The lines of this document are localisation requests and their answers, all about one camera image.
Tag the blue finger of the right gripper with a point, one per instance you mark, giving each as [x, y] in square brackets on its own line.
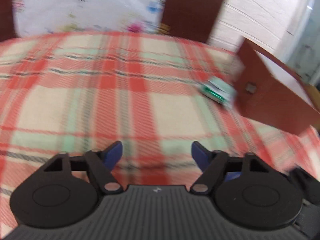
[232, 175]

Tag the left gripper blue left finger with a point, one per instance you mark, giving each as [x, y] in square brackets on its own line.
[100, 164]

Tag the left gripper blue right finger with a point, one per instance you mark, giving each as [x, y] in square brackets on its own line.
[212, 164]

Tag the green white wipes packet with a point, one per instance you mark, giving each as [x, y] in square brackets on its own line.
[219, 91]

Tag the red plaid bed blanket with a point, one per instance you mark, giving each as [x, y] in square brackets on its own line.
[73, 92]

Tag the brown cardboard storage box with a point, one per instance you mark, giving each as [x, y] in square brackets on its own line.
[269, 92]

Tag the dark wooden headboard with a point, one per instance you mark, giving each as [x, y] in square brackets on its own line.
[190, 19]

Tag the floral plastic cover sheet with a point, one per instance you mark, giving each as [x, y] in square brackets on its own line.
[36, 17]

